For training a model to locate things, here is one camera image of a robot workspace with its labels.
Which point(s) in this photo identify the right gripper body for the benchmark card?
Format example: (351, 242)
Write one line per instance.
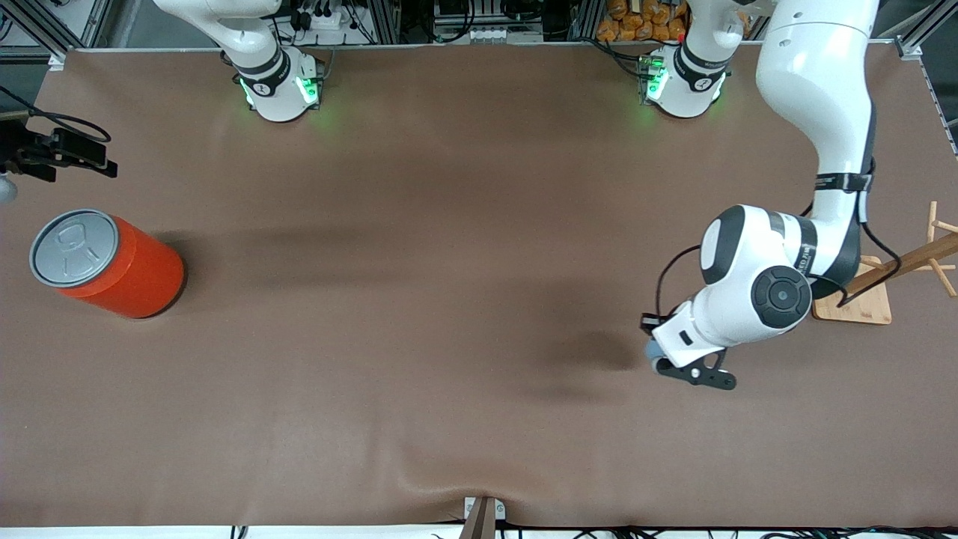
(16, 152)

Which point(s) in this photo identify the light blue plastic cup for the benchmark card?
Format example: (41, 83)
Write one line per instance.
(651, 352)

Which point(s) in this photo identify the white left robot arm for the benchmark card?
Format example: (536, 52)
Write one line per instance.
(816, 90)

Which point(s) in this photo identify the orange can with silver lid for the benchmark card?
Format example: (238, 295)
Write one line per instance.
(135, 277)

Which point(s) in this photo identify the wooden mug rack stand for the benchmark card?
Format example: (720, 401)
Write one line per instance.
(868, 303)

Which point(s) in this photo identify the brown table mat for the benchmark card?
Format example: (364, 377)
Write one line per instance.
(449, 299)

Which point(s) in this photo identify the power strip with black plugs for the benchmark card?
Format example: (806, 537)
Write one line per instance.
(322, 19)

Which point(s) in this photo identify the orange packaged snacks pile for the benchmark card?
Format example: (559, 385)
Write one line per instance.
(644, 22)

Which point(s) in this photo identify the white power strip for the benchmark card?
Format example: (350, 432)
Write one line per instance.
(490, 34)

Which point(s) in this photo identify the aluminium frame rail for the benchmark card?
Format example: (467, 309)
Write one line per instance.
(917, 34)
(45, 30)

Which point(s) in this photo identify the aluminium frame post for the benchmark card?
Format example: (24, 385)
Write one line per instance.
(383, 19)
(587, 19)

